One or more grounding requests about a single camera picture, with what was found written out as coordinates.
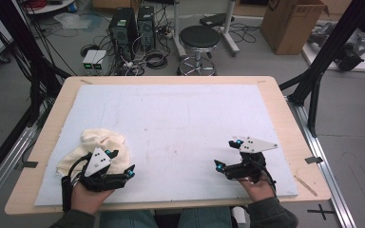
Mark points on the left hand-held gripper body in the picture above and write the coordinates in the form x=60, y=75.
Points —
x=96, y=163

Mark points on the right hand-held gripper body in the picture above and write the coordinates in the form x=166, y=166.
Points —
x=247, y=169

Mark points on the cream cloth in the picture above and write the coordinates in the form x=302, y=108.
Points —
x=101, y=139

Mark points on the person's right hand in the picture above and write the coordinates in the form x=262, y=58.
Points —
x=259, y=190

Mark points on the person's left hand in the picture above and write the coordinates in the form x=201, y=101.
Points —
x=87, y=199

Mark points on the small white box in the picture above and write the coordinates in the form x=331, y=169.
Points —
x=239, y=215

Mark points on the person's left leg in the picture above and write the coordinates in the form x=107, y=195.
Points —
x=130, y=220

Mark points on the person's leg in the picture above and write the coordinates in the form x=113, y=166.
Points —
x=130, y=220
x=204, y=218

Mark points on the person's right leg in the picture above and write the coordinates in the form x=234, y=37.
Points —
x=204, y=218

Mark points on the white foam mat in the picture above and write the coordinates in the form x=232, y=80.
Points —
x=177, y=126

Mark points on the black tape piece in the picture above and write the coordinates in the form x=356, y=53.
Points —
x=30, y=164
x=313, y=160

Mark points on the white power supply unit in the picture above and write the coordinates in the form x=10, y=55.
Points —
x=88, y=60
x=99, y=60

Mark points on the black round stool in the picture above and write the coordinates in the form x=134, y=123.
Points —
x=199, y=37

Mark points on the white metal stand leg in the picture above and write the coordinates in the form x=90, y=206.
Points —
x=228, y=28
x=178, y=31

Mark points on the large black computer tower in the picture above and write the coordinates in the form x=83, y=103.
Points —
x=122, y=31

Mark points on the black flat device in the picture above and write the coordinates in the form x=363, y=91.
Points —
x=215, y=19

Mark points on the open cardboard box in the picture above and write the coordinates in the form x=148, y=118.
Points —
x=288, y=28

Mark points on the slim black computer tower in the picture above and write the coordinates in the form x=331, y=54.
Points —
x=146, y=28

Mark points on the clear plastic sheet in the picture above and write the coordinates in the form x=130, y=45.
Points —
x=72, y=20

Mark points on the white round table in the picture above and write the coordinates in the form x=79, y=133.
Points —
x=57, y=5

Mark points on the aluminium rail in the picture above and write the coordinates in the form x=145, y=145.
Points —
x=9, y=158
x=326, y=177

